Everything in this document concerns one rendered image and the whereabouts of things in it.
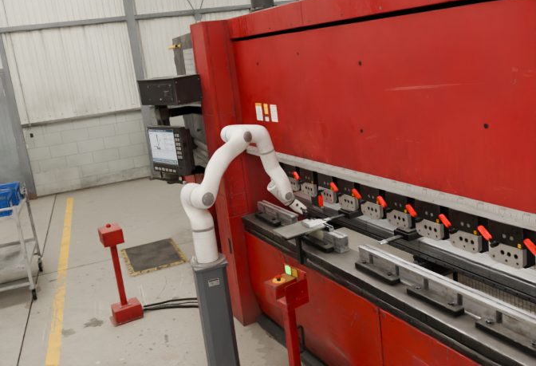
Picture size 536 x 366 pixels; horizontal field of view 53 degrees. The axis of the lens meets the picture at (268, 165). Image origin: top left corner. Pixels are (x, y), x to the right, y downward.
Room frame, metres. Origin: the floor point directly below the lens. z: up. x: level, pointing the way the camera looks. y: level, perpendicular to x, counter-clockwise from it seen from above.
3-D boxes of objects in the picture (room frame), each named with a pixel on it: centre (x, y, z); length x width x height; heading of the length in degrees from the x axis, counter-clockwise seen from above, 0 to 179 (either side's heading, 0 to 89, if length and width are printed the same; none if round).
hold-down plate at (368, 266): (2.54, -0.49, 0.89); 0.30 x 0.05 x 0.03; 27
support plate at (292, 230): (3.04, -0.14, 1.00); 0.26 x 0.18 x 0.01; 117
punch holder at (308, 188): (3.13, -0.26, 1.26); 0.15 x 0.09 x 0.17; 27
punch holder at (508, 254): (1.88, -0.88, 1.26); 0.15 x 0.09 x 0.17; 27
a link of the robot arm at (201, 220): (2.72, 0.40, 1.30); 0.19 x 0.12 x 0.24; 35
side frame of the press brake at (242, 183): (4.06, 0.01, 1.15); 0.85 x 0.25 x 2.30; 117
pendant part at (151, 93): (4.04, 0.67, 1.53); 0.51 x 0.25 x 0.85; 42
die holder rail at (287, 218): (3.60, -0.02, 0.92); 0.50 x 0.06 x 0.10; 27
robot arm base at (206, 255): (2.69, 0.38, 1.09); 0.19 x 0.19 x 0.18
